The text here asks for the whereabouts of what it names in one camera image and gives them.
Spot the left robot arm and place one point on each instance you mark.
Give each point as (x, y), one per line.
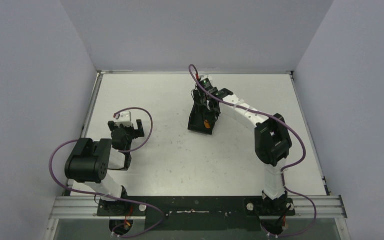
(90, 161)

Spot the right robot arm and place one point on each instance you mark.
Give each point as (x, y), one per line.
(272, 141)

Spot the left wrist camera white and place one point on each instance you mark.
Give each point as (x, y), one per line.
(123, 119)

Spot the aluminium rail frame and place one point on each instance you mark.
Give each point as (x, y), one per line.
(84, 205)

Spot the orange handle screwdriver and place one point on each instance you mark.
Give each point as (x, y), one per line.
(207, 124)

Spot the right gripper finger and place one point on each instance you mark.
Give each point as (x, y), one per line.
(196, 97)
(213, 107)

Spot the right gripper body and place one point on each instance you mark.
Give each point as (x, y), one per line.
(205, 106)

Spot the black plastic bin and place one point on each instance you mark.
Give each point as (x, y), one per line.
(196, 122)

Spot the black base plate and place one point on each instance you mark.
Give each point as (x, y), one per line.
(201, 213)

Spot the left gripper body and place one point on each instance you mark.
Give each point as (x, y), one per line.
(125, 129)

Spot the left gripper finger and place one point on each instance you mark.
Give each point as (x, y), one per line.
(139, 131)
(111, 125)

